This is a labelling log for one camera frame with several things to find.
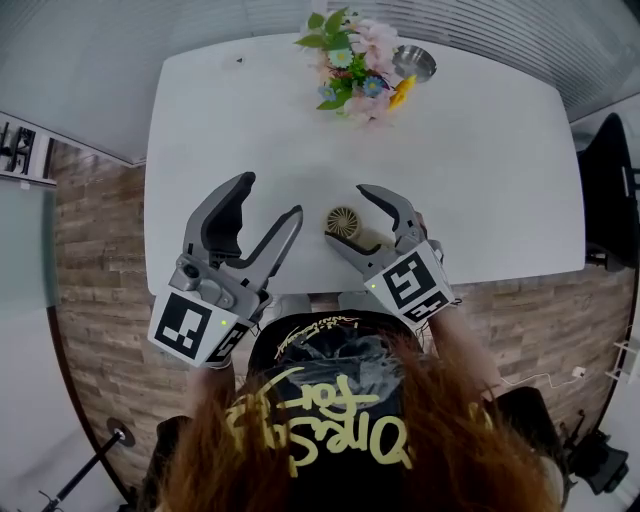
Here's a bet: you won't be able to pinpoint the black pole with round base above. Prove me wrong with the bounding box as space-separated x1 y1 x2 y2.
39 417 137 512

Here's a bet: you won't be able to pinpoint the round metal ashtray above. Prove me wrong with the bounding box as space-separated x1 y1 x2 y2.
392 44 438 84

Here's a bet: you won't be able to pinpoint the artificial flower bouquet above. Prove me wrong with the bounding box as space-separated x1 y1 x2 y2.
293 7 419 126

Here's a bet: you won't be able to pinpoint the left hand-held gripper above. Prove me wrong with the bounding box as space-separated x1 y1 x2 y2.
147 171 305 370

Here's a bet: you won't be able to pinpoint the black printed t-shirt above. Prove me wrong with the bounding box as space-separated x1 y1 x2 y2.
137 309 571 512

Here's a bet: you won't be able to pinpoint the black office chair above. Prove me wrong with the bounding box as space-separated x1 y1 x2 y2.
577 112 640 274

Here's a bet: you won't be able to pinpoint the beige handheld fan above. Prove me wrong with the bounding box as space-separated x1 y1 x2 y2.
323 205 396 251

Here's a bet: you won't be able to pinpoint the grey trousers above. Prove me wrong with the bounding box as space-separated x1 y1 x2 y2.
272 292 381 319

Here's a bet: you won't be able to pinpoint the person's right forearm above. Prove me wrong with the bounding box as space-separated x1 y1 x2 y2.
427 309 501 396

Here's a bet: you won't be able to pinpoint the person's left forearm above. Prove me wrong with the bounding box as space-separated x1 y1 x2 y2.
192 364 236 406

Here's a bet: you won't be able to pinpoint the white standing desk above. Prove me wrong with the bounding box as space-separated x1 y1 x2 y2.
143 34 587 296

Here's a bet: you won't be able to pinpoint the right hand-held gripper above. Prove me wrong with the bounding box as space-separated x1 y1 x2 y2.
323 182 457 326

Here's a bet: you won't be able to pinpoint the black metal railing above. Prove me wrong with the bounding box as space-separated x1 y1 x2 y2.
0 124 39 174

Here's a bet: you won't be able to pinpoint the white charger with cable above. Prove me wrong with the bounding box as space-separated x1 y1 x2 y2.
499 366 588 391

